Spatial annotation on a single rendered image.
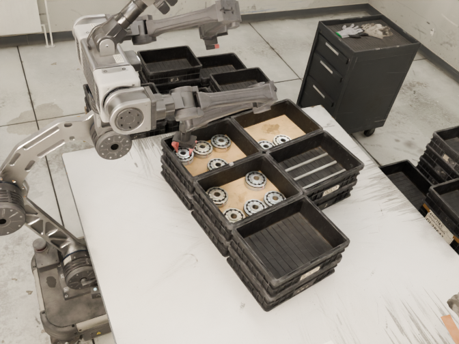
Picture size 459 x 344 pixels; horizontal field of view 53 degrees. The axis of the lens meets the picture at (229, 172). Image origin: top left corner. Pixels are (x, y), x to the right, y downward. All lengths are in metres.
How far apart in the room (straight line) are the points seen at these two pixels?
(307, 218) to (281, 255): 0.24
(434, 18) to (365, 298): 3.96
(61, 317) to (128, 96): 1.31
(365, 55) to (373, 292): 1.78
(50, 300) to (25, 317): 0.29
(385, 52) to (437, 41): 2.11
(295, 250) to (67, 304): 1.16
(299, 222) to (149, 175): 0.79
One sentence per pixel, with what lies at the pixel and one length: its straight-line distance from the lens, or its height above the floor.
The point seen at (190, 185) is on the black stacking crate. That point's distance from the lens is 2.08.
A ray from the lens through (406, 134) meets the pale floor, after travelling 4.33.
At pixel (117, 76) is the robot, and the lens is 1.54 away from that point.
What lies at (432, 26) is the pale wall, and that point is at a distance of 5.60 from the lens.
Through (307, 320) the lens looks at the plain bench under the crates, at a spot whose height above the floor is 0.70.
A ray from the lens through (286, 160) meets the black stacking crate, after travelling 2.35.
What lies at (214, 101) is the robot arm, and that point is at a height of 1.44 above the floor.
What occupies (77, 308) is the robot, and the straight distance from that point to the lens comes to 2.47.
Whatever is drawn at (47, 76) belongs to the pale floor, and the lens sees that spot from 4.36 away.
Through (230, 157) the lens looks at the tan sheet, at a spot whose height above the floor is 0.83.
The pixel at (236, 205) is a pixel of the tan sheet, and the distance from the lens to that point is 2.08.
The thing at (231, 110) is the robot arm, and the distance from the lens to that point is 1.89.
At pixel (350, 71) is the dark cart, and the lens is 3.37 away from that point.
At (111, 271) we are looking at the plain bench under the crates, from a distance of 2.01.
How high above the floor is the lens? 2.37
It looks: 44 degrees down
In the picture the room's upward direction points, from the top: 10 degrees clockwise
